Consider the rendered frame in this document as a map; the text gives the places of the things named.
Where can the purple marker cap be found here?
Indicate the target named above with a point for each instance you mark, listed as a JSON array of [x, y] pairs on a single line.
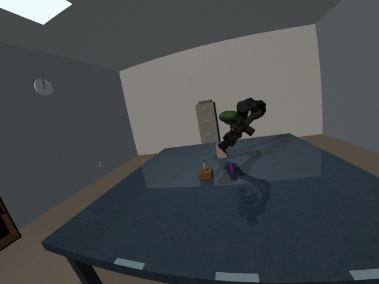
[[232, 167]]

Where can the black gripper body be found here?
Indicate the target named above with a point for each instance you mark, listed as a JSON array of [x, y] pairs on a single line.
[[238, 124]]

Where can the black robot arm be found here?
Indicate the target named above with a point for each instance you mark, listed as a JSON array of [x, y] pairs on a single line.
[[257, 109]]

